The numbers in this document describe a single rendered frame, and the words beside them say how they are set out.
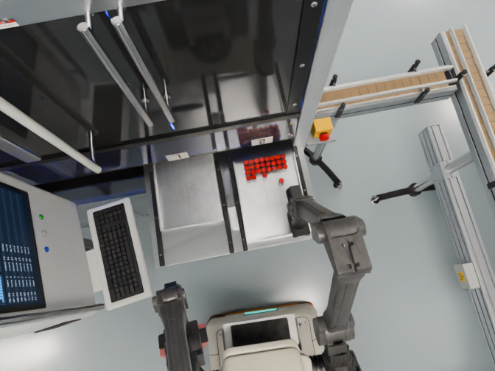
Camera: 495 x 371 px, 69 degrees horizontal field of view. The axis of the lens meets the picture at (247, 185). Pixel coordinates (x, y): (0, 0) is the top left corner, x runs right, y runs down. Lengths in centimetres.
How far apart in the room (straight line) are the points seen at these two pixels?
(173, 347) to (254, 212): 75
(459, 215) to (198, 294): 154
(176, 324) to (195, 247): 61
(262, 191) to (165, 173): 43
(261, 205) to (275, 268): 91
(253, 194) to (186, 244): 34
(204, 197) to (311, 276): 109
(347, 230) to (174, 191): 91
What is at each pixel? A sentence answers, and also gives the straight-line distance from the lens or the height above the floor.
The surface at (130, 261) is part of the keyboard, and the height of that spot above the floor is 83.
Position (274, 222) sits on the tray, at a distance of 149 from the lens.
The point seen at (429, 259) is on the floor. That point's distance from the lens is 258.
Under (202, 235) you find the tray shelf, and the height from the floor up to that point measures 88.
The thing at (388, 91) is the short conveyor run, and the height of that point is 97.
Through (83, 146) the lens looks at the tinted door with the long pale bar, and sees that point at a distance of 133.
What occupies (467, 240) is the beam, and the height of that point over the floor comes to 55.
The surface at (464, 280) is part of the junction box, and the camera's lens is 208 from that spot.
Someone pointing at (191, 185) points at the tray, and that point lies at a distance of 155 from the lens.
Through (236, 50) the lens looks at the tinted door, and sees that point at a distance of 92.
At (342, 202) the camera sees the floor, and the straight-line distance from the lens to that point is 246.
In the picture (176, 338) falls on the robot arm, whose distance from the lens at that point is 92.
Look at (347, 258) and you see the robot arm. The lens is 80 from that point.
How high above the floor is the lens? 235
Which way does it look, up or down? 75 degrees down
